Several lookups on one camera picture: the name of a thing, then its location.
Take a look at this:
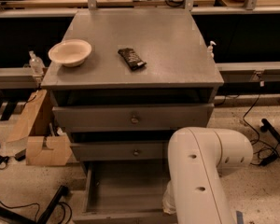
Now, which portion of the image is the cardboard box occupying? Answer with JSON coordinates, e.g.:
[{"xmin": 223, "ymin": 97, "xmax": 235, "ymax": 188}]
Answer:
[{"xmin": 7, "ymin": 90, "xmax": 72, "ymax": 166}]

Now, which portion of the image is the black floor cable right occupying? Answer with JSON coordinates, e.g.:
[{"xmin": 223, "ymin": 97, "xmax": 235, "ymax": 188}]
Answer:
[{"xmin": 242, "ymin": 93, "xmax": 280, "ymax": 167}]

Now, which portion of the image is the grey middle drawer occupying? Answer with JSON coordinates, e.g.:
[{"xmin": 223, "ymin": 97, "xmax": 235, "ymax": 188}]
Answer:
[{"xmin": 71, "ymin": 141, "xmax": 168, "ymax": 161}]

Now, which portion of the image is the black stand leg left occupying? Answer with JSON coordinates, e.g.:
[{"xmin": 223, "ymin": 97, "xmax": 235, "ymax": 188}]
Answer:
[{"xmin": 0, "ymin": 186, "xmax": 69, "ymax": 224}]

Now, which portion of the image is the grey drawer cabinet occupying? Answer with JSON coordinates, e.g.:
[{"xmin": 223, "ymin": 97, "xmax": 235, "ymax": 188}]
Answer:
[{"xmin": 40, "ymin": 8, "xmax": 224, "ymax": 173}]

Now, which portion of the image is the black snack packet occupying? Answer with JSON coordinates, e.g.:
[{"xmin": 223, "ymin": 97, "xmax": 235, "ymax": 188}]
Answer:
[{"xmin": 118, "ymin": 48, "xmax": 147, "ymax": 71}]

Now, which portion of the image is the black floor cable left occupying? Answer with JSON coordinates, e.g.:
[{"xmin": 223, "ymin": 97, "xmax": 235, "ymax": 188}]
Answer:
[{"xmin": 0, "ymin": 189, "xmax": 73, "ymax": 224}]

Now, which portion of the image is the black stand leg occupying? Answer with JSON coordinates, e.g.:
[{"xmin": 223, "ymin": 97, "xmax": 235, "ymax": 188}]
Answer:
[
  {"xmin": 0, "ymin": 186, "xmax": 69, "ymax": 224},
  {"xmin": 260, "ymin": 119, "xmax": 280, "ymax": 144}
]

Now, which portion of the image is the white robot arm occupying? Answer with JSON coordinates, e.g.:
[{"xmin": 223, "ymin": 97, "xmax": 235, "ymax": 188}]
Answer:
[{"xmin": 163, "ymin": 127, "xmax": 253, "ymax": 224}]

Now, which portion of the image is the clear sanitizer bottle left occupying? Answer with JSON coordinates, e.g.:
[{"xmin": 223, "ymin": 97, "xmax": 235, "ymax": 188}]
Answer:
[{"xmin": 29, "ymin": 50, "xmax": 45, "ymax": 75}]

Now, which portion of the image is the black floor cable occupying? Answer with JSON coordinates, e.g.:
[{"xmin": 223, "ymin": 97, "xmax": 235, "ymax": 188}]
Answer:
[
  {"xmin": 0, "ymin": 189, "xmax": 73, "ymax": 224},
  {"xmin": 242, "ymin": 93, "xmax": 280, "ymax": 167}
]

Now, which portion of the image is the white bowl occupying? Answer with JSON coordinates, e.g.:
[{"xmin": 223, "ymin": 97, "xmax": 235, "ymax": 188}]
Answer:
[{"xmin": 49, "ymin": 39, "xmax": 92, "ymax": 67}]

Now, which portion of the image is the white pump bottle right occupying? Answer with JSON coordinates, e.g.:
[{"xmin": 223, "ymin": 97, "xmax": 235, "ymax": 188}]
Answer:
[{"xmin": 207, "ymin": 41, "xmax": 217, "ymax": 58}]

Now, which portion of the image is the grey top drawer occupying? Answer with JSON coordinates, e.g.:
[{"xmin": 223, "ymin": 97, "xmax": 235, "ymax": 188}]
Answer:
[{"xmin": 53, "ymin": 104, "xmax": 214, "ymax": 133}]

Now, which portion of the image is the grey drawer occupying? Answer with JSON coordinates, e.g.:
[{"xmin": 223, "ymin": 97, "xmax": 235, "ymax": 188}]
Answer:
[
  {"xmin": 73, "ymin": 160, "xmax": 177, "ymax": 224},
  {"xmin": 53, "ymin": 104, "xmax": 214, "ymax": 133},
  {"xmin": 71, "ymin": 141, "xmax": 168, "ymax": 161}
]

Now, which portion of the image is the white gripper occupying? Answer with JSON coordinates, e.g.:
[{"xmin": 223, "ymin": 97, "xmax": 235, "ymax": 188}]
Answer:
[{"xmin": 162, "ymin": 181, "xmax": 176, "ymax": 215}]

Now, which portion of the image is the black stand leg right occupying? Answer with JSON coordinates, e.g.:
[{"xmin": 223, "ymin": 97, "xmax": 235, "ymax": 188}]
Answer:
[{"xmin": 260, "ymin": 119, "xmax": 280, "ymax": 144}]

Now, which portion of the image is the grey bottom drawer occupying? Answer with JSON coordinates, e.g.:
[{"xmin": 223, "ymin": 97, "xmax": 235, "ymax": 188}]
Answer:
[{"xmin": 73, "ymin": 160, "xmax": 177, "ymax": 224}]

